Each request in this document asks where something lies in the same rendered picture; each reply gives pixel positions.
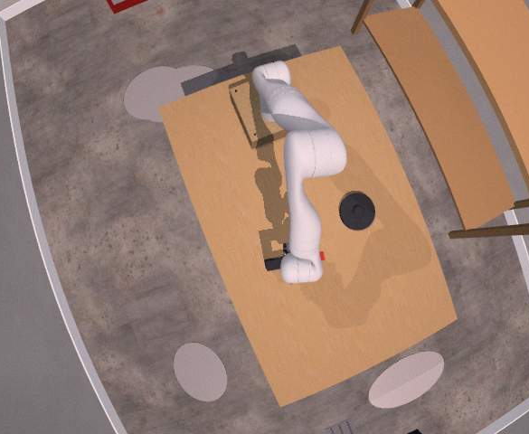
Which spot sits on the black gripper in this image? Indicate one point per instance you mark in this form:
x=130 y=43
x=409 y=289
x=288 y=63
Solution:
x=285 y=249

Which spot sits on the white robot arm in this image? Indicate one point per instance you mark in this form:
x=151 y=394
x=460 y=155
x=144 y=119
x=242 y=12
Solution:
x=307 y=154

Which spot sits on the dark grey round disc with center stud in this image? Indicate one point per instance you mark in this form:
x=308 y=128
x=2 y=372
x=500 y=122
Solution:
x=357 y=211

